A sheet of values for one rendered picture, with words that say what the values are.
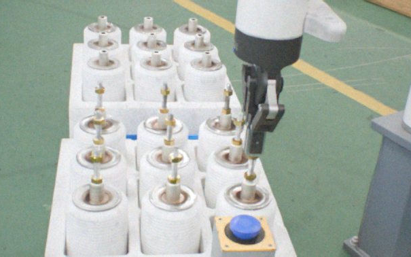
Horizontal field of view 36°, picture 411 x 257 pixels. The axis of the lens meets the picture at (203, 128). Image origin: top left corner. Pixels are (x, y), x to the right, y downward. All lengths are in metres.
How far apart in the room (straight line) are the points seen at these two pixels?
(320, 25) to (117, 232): 0.48
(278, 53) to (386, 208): 0.64
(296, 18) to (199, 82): 0.80
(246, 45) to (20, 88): 1.33
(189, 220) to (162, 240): 0.05
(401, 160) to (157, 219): 0.47
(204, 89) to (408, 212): 0.53
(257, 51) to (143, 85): 0.79
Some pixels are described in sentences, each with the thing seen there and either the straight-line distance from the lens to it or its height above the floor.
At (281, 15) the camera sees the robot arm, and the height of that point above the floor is 0.62.
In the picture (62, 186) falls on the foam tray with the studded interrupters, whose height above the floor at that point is 0.18.
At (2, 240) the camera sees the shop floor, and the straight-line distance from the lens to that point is 1.33.
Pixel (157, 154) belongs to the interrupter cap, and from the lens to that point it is 1.10.
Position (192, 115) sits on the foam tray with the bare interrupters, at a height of 0.16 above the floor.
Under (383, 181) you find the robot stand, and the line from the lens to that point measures 1.24.
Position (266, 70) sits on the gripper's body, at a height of 0.56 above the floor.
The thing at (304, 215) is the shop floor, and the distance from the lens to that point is 1.44.
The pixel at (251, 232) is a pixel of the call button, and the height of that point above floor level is 0.33.
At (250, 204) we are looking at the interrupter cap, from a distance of 0.99.
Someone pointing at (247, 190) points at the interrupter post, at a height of 0.27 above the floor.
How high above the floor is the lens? 0.81
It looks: 28 degrees down
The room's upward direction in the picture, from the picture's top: 5 degrees clockwise
